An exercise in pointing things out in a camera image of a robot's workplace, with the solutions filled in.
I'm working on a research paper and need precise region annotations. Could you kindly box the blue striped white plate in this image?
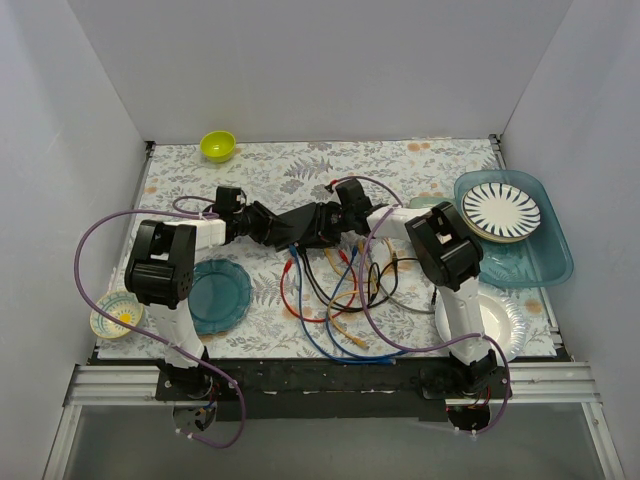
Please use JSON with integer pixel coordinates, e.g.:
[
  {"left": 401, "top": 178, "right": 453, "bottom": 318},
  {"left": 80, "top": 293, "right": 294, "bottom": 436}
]
[{"left": 461, "top": 182, "right": 541, "bottom": 240}]

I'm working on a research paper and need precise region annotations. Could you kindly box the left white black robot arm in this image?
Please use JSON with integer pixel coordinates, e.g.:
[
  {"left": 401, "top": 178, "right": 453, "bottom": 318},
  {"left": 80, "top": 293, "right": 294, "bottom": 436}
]
[{"left": 125, "top": 187, "right": 315, "bottom": 400}]

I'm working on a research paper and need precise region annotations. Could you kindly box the yellow ethernet cable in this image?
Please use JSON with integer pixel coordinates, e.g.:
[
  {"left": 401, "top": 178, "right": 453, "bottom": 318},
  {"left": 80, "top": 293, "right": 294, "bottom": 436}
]
[
  {"left": 322, "top": 247, "right": 386, "bottom": 350},
  {"left": 359, "top": 237, "right": 401, "bottom": 274}
]

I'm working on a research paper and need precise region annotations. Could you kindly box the teal plastic tray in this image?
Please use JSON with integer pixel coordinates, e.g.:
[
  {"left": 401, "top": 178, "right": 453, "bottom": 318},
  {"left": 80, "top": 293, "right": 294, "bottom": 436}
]
[{"left": 454, "top": 170, "right": 574, "bottom": 289}]

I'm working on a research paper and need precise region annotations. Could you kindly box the light green plate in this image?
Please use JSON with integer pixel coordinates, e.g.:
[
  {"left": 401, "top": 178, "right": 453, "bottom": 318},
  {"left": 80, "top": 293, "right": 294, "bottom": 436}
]
[{"left": 409, "top": 196, "right": 448, "bottom": 209}]

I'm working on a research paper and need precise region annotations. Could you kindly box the floral table mat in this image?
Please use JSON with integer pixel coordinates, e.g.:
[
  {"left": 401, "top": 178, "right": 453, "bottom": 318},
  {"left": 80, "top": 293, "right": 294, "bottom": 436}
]
[{"left": 97, "top": 138, "right": 560, "bottom": 360}]

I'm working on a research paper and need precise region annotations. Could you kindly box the red ethernet cable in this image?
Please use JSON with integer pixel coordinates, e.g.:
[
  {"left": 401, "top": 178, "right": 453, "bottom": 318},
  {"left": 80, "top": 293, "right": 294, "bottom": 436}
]
[{"left": 279, "top": 252, "right": 356, "bottom": 324}]

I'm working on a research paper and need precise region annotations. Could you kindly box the teal scalloped plate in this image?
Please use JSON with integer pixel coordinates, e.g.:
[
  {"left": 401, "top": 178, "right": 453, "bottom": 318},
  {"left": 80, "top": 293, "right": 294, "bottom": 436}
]
[{"left": 188, "top": 259, "right": 252, "bottom": 336}]

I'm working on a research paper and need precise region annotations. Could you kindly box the black network switch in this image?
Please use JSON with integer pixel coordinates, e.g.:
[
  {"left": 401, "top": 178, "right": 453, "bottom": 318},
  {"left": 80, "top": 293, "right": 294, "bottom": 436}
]
[{"left": 270, "top": 202, "right": 342, "bottom": 251}]

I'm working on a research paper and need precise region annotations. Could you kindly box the blue ethernet cable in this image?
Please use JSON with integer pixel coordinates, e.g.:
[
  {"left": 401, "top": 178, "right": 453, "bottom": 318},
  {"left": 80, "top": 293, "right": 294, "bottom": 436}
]
[
  {"left": 288, "top": 254, "right": 401, "bottom": 365},
  {"left": 324, "top": 244, "right": 366, "bottom": 351}
]

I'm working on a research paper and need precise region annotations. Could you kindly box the small patterned yellow bowl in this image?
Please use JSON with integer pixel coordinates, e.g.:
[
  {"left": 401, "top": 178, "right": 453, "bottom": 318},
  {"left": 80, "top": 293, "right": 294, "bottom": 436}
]
[{"left": 89, "top": 290, "right": 145, "bottom": 340}]

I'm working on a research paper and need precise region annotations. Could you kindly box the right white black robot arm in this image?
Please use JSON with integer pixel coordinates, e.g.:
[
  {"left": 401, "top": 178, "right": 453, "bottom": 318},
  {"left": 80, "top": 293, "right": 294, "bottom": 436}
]
[{"left": 307, "top": 179, "right": 497, "bottom": 398}]

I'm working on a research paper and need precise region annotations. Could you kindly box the aluminium frame rail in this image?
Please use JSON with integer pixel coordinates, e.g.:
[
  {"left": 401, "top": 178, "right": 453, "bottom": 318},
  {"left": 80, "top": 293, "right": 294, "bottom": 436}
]
[{"left": 43, "top": 362, "right": 625, "bottom": 479}]

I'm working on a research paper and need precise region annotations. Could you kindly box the lime green bowl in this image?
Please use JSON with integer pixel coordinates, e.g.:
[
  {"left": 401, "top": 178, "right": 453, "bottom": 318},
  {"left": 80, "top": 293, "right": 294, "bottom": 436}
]
[{"left": 200, "top": 131, "right": 236, "bottom": 164}]

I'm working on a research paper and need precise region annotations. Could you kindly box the black mounting base plate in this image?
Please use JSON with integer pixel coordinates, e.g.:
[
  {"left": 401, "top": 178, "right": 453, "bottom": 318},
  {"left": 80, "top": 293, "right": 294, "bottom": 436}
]
[{"left": 155, "top": 357, "right": 511, "bottom": 422}]

